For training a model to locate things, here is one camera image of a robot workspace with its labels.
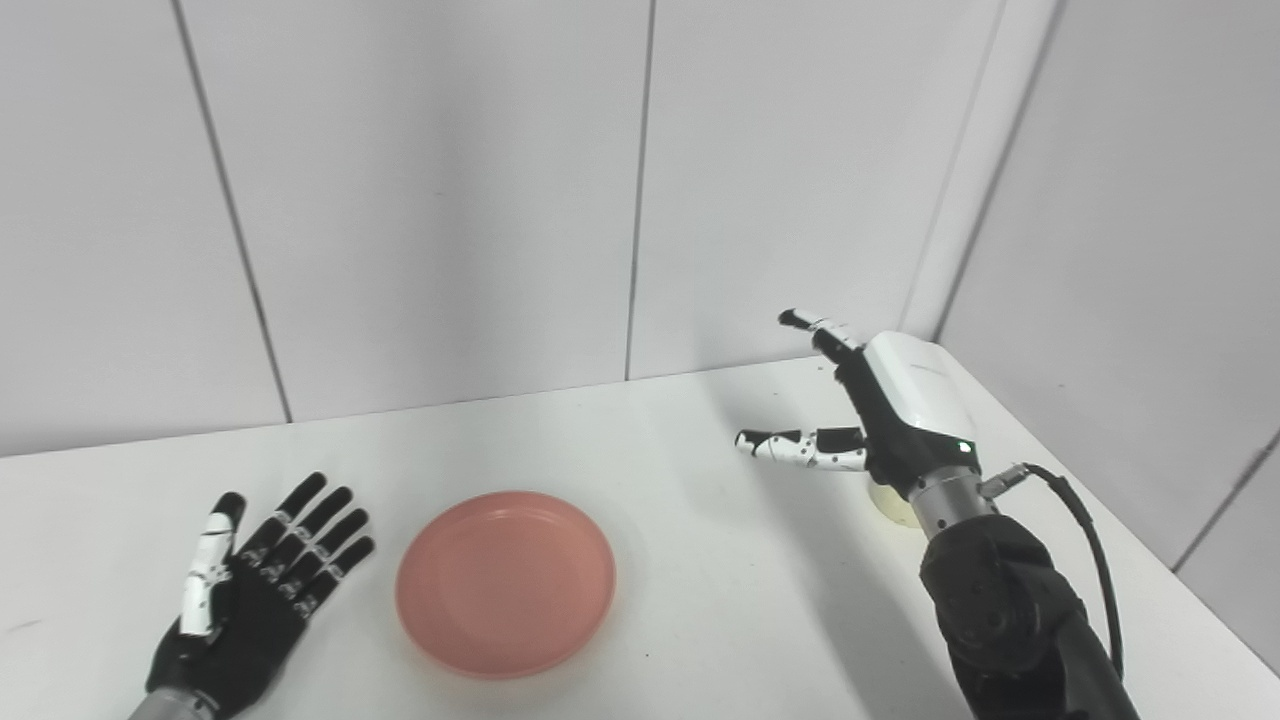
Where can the cream steamed bun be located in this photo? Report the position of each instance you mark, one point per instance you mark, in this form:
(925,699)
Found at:
(893,508)

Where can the pink round plate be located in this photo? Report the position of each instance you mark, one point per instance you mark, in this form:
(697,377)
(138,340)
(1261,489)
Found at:
(505,583)

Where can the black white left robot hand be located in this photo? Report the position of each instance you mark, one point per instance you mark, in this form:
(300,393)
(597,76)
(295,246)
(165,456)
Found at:
(250,630)

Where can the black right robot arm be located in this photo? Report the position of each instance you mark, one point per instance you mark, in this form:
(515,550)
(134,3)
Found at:
(1010,610)

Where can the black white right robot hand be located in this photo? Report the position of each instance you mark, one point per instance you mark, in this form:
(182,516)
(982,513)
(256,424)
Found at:
(915,400)

